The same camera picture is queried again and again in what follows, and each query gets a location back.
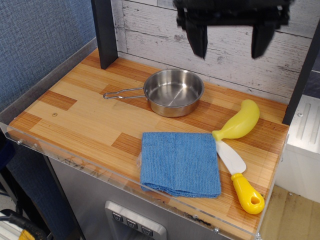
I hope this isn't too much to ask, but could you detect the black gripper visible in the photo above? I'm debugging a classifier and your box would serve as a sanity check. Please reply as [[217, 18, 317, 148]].
[[173, 0, 291, 59]]

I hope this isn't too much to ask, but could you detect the white knife yellow handle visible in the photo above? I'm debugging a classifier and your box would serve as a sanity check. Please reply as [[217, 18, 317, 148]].
[[216, 140, 265, 215]]

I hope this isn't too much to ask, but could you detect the stainless steel pot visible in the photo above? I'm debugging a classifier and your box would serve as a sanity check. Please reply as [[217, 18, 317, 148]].
[[103, 68, 205, 118]]

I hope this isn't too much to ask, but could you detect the yellow plastic banana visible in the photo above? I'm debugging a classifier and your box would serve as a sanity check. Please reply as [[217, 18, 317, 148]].
[[212, 99, 260, 141]]

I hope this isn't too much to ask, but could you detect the blue folded cloth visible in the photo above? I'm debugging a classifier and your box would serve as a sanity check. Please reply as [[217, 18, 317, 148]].
[[140, 132, 222, 198]]

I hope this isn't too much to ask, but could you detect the white appliance at right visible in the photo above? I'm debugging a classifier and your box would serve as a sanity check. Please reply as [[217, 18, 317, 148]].
[[275, 95, 320, 203]]

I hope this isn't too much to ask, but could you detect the clear acrylic edge guard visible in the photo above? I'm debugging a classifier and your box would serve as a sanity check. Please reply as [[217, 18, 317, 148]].
[[0, 115, 288, 240]]

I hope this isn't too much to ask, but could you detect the silver button panel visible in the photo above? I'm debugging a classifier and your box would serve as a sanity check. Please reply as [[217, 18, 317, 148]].
[[104, 200, 167, 240]]

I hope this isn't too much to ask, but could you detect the yellow black object bottom left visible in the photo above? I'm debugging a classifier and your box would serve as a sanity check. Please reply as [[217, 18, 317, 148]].
[[0, 211, 47, 240]]

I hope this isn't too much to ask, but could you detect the black left post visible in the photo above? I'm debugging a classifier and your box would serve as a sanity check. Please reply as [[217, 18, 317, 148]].
[[91, 0, 118, 70]]

